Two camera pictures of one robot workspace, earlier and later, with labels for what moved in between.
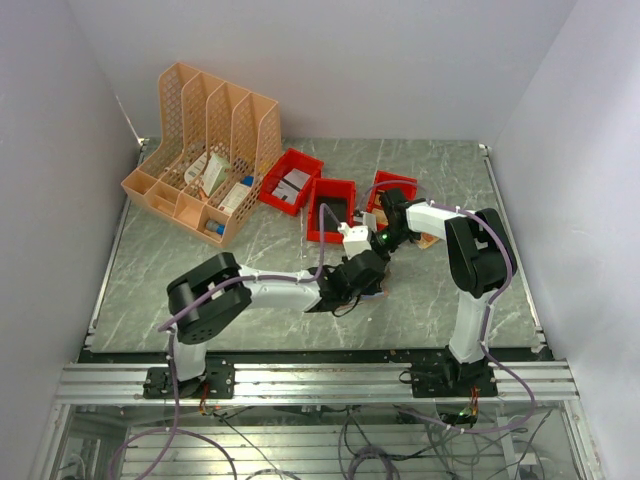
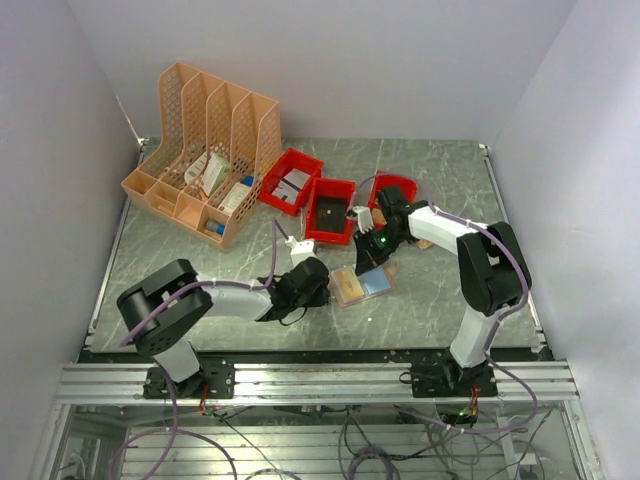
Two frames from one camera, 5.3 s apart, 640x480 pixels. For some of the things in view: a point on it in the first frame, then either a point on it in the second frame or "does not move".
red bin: [340, 197] does not move
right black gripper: [384, 256] does not move
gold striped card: [380, 216] does not move
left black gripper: [375, 287] -> [322, 296]
